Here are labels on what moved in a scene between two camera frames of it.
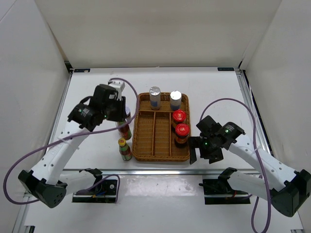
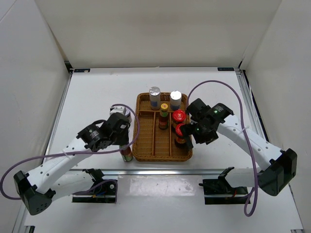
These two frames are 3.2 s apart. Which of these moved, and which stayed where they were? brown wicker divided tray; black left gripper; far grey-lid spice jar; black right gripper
Moved: black right gripper; black left gripper
Stayed: brown wicker divided tray; far grey-lid spice jar
